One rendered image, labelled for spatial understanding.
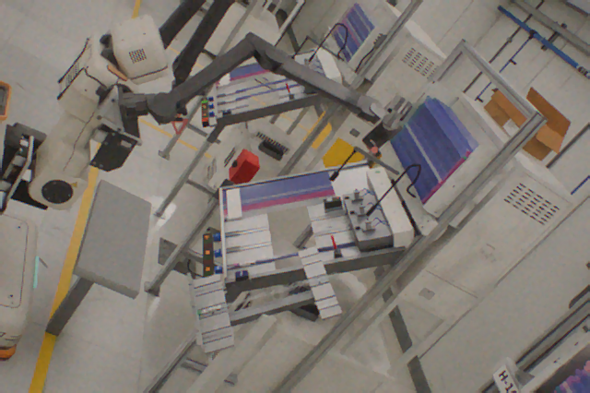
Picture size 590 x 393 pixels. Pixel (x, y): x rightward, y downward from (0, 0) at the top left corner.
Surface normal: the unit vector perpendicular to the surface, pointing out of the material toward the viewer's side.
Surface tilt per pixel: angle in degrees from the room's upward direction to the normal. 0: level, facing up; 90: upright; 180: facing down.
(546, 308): 90
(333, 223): 43
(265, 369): 90
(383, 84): 90
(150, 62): 90
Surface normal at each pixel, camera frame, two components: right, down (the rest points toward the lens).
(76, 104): 0.25, 0.61
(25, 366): 0.58, -0.72
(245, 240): -0.14, -0.82
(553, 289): -0.81, -0.43
